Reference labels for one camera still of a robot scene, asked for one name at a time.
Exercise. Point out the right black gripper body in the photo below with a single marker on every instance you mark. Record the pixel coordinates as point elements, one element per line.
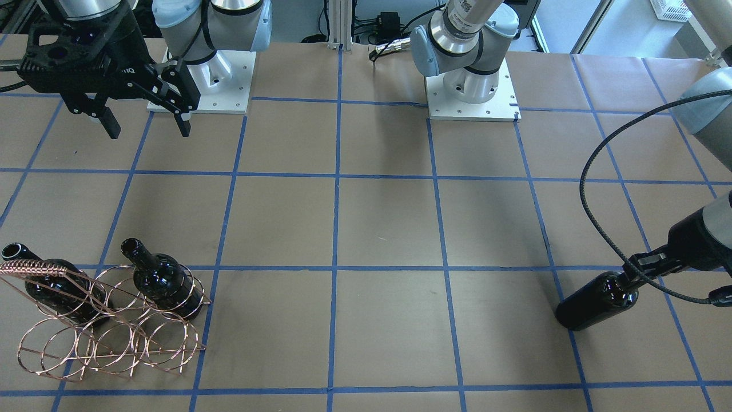
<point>123,52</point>

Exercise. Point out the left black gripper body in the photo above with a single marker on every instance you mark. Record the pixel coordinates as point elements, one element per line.
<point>692,233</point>

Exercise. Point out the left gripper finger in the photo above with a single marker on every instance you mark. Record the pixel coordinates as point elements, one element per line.
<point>660,254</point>
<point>653,271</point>

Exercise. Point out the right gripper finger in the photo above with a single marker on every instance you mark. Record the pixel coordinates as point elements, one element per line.
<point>177,93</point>
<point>95,108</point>

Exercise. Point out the dark wine bottle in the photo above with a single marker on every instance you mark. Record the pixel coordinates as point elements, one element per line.
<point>603,297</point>

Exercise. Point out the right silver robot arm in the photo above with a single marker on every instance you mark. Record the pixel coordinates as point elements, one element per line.
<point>195,30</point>

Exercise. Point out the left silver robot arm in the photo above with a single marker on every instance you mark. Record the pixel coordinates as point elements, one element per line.
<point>466,43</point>

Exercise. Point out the wine bottle in rack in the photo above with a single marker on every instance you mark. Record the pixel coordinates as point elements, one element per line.
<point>67,296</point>
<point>162,280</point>

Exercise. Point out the white plastic crate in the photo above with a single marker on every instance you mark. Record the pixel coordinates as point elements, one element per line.
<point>672,11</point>

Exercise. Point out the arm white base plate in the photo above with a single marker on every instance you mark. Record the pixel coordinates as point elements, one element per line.
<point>225,82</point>
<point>464,96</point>

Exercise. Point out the copper wire wine rack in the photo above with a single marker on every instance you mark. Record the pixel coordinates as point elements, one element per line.
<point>127,330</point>

